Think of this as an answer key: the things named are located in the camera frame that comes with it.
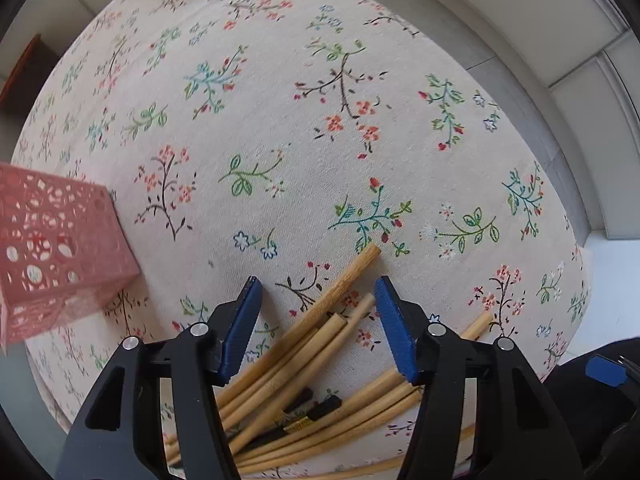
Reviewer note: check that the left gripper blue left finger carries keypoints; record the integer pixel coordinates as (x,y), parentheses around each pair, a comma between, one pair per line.
(117,433)

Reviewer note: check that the pink perforated utensil holder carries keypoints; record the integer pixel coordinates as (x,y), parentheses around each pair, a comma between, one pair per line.
(63,253)

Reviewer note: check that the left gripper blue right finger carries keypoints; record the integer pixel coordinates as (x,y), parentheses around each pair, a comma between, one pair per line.
(519,431)

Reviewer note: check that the floral tablecloth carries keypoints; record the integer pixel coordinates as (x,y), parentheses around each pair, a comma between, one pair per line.
(282,138)

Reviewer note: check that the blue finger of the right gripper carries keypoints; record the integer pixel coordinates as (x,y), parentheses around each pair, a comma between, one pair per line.
(606,371)

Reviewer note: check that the black chopstick gold band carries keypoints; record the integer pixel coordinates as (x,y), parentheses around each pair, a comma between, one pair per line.
(286,422)
(329,405)

